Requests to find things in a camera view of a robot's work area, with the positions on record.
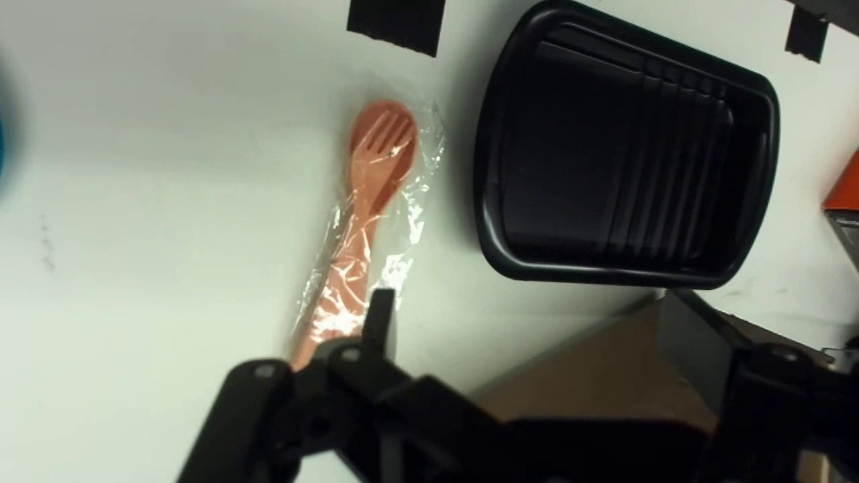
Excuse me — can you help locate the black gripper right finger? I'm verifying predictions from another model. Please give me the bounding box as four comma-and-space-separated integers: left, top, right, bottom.
664, 286, 859, 483

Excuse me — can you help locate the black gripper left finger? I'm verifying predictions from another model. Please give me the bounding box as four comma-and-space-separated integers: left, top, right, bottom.
178, 288, 423, 483

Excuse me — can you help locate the orange cutlery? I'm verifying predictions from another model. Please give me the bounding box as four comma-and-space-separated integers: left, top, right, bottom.
285, 96, 449, 374

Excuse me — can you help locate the brown cardboard box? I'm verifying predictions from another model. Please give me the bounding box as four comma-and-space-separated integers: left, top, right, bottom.
466, 294, 835, 483

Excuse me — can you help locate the orange object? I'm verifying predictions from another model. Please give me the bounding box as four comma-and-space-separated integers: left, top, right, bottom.
821, 147, 859, 212

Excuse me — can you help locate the black plastic tray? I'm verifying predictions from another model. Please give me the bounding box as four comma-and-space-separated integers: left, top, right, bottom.
473, 0, 784, 290

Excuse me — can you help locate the long black tape strip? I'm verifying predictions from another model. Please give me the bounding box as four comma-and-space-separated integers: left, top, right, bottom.
345, 0, 449, 60

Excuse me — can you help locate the small black tape piece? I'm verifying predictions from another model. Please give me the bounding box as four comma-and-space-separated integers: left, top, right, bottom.
784, 0, 859, 66

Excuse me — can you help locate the teal plate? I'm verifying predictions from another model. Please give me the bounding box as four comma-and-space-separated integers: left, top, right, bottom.
0, 51, 21, 190

